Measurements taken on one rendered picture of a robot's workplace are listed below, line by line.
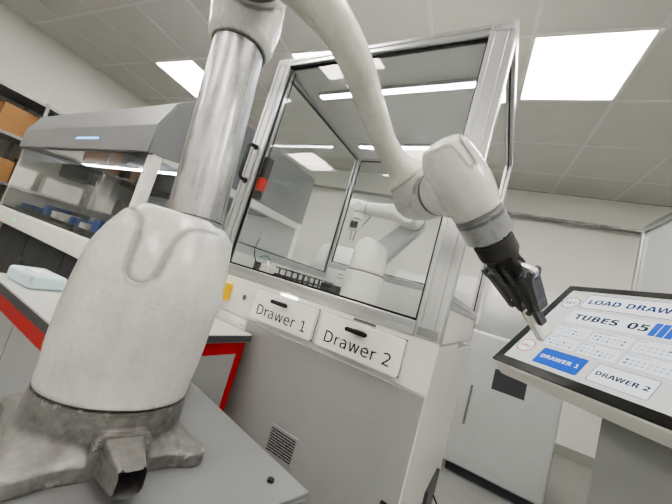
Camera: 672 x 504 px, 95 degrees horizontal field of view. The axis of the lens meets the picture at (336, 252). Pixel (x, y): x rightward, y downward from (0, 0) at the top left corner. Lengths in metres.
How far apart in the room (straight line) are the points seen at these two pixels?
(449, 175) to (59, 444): 0.61
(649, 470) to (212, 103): 0.99
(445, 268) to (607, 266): 3.59
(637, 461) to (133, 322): 0.82
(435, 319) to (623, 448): 0.43
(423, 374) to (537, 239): 3.55
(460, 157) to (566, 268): 3.82
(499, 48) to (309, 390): 1.26
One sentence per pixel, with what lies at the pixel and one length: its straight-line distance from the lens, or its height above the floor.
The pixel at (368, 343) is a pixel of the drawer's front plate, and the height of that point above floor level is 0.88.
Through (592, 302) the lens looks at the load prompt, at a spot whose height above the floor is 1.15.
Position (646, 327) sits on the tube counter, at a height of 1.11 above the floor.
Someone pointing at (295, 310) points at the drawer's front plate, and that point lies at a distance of 1.12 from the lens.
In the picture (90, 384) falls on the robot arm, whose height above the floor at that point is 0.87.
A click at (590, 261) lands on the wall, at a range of 4.43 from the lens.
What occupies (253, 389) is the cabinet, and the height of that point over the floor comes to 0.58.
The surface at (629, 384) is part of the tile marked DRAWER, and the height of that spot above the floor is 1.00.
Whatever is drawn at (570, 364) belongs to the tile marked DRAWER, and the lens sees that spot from 0.80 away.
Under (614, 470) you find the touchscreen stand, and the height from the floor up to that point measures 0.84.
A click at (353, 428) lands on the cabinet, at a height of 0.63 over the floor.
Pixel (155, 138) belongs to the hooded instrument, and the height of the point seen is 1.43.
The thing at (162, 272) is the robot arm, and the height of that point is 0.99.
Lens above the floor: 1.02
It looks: 6 degrees up
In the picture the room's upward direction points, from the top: 16 degrees clockwise
